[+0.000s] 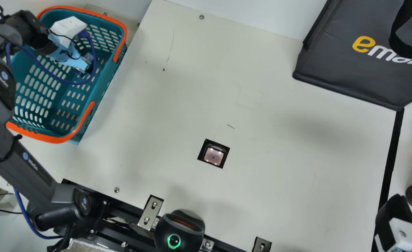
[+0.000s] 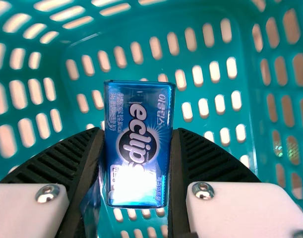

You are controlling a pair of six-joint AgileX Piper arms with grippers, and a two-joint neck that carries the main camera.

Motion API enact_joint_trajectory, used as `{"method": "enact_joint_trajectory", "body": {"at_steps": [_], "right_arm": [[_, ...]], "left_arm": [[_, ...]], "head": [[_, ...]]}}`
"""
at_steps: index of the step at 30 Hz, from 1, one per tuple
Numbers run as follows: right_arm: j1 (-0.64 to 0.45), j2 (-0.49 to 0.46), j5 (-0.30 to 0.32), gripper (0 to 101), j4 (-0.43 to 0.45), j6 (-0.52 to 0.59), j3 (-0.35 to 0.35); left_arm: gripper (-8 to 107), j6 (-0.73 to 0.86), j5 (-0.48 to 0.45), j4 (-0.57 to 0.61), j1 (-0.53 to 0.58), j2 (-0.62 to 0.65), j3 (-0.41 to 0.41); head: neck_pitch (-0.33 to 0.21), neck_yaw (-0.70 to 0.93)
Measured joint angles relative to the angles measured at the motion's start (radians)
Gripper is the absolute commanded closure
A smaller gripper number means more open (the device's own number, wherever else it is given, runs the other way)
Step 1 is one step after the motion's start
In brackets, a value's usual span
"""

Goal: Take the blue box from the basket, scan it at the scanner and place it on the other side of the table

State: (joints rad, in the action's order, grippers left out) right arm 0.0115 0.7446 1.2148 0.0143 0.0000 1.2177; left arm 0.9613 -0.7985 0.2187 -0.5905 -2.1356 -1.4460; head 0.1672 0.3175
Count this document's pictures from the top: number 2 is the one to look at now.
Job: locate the teal shopping basket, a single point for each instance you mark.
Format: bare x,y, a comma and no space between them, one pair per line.
215,42

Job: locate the small blue box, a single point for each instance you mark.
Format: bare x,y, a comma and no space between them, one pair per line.
139,138

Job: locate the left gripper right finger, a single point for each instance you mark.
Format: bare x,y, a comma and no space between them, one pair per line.
228,198

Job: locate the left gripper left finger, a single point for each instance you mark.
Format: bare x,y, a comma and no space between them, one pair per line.
42,188

